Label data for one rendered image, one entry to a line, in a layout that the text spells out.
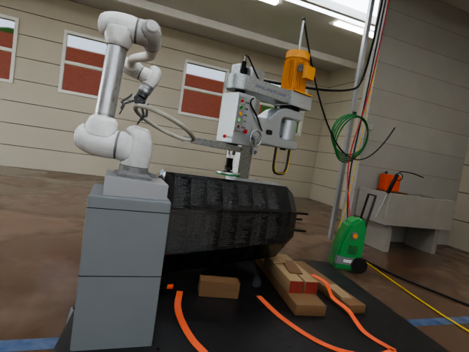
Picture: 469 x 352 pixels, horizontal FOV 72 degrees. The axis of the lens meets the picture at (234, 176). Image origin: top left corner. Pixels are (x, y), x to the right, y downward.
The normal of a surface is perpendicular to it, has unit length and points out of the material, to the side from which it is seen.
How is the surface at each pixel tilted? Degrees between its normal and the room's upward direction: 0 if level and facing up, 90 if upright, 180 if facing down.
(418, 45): 90
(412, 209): 90
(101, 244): 90
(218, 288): 90
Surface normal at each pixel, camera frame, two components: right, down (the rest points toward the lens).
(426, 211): 0.33, 0.12
